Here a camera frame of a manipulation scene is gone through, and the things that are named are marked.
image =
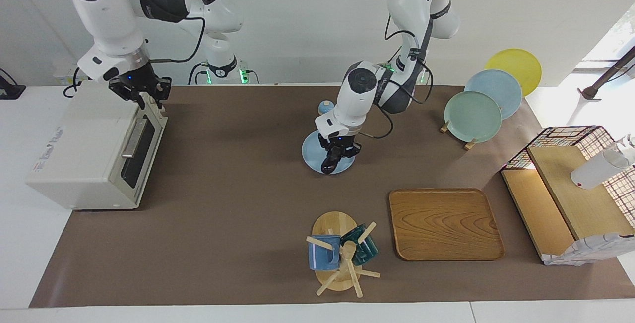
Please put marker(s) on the black clamp mount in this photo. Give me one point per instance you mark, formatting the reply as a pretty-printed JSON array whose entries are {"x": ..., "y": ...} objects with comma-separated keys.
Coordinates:
[{"x": 9, "y": 90}]

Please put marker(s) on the yellow plate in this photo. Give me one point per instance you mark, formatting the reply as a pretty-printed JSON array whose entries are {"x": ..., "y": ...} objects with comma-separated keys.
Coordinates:
[{"x": 516, "y": 65}]

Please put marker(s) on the glass oven door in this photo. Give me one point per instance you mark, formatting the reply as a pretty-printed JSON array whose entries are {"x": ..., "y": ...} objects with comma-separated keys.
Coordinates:
[{"x": 149, "y": 139}]

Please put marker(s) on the wooden mug tree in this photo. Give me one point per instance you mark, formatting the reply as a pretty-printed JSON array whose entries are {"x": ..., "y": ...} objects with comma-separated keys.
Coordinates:
[{"x": 337, "y": 268}]

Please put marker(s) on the dark green mug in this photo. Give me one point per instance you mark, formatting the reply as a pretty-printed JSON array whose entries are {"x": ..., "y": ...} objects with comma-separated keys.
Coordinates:
[{"x": 364, "y": 248}]

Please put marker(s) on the marble patterned cloth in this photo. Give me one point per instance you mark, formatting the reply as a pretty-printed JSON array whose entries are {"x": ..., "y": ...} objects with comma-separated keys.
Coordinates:
[{"x": 585, "y": 251}]

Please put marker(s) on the small light blue plate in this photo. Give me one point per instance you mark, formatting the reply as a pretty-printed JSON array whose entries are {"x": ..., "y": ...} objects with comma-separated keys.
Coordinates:
[{"x": 312, "y": 152}]

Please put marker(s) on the white cylindrical device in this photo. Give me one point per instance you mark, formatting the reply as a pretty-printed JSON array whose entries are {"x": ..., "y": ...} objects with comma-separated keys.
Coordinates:
[{"x": 595, "y": 170}]

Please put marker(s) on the wooden serving tray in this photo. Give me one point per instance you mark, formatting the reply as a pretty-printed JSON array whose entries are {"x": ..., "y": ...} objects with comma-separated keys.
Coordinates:
[{"x": 445, "y": 225}]

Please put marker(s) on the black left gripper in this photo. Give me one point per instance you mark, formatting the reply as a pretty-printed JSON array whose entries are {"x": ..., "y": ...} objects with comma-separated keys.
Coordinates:
[{"x": 340, "y": 145}]

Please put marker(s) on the blue mug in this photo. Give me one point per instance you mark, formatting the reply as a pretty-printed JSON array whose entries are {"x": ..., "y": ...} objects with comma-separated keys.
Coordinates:
[{"x": 322, "y": 253}]

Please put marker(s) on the pale green plate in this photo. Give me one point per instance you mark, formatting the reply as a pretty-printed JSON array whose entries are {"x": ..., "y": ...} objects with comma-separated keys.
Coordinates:
[{"x": 474, "y": 117}]

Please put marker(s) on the cream toaster oven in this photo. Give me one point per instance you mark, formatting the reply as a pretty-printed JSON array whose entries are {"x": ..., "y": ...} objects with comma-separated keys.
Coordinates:
[{"x": 79, "y": 149}]

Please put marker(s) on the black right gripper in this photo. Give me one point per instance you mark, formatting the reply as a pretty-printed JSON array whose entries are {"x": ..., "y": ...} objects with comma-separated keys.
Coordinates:
[{"x": 136, "y": 82}]

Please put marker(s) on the large light blue plate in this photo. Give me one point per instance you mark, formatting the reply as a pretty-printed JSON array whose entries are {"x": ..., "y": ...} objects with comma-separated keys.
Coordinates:
[{"x": 501, "y": 87}]

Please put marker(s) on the black tripod stand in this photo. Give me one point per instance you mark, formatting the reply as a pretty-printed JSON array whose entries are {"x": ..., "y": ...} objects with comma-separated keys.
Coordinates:
[{"x": 607, "y": 75}]

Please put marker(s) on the wooden plate rack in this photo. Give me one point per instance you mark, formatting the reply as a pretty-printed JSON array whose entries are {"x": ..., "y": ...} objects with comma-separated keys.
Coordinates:
[{"x": 470, "y": 145}]

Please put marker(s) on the dark purple eggplant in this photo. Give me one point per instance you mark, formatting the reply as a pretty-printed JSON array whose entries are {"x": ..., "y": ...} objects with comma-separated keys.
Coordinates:
[{"x": 327, "y": 169}]

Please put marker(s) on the brown table mat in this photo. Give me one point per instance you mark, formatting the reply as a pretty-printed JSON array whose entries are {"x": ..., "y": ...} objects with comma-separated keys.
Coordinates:
[{"x": 248, "y": 174}]

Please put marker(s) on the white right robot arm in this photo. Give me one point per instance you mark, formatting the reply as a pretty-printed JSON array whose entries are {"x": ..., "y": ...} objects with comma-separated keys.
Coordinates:
[{"x": 114, "y": 20}]

